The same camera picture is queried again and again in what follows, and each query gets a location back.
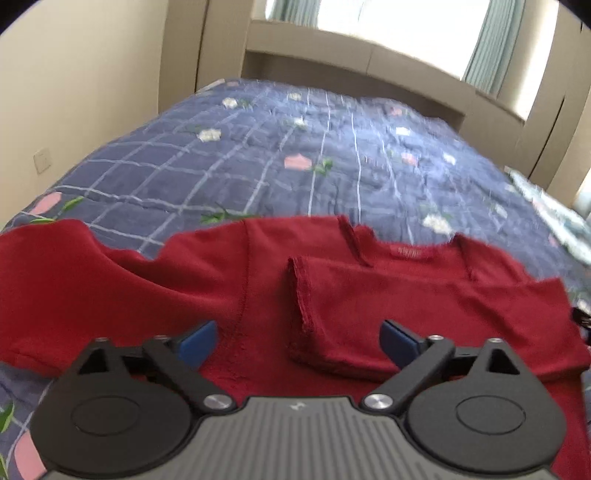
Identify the bright window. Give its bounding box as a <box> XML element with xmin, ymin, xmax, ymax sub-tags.
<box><xmin>265</xmin><ymin>0</ymin><xmax>497</xmax><ymax>81</ymax></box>

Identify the pale green curtain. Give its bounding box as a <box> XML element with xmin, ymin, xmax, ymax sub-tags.
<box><xmin>265</xmin><ymin>0</ymin><xmax>324</xmax><ymax>29</ymax></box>
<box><xmin>462</xmin><ymin>0</ymin><xmax>522</xmax><ymax>97</ymax></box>

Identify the red knit sweater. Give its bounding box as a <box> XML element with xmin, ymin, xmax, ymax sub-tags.
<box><xmin>0</xmin><ymin>215</ymin><xmax>591</xmax><ymax>480</ymax></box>

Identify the beige bed headboard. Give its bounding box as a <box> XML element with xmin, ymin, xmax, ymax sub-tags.
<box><xmin>241</xmin><ymin>18</ymin><xmax>478</xmax><ymax>132</ymax></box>

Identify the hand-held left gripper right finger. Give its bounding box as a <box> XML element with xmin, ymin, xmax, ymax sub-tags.
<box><xmin>362</xmin><ymin>319</ymin><xmax>526</xmax><ymax>412</ymax></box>

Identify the floral pillow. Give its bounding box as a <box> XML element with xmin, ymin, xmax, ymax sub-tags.
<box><xmin>505</xmin><ymin>167</ymin><xmax>591</xmax><ymax>266</ymax></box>

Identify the blue checked floral quilt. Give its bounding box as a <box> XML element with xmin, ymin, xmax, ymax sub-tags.
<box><xmin>0</xmin><ymin>78</ymin><xmax>591</xmax><ymax>480</ymax></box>

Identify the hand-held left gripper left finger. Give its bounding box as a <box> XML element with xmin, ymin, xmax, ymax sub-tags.
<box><xmin>76</xmin><ymin>320</ymin><xmax>235</xmax><ymax>414</ymax></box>

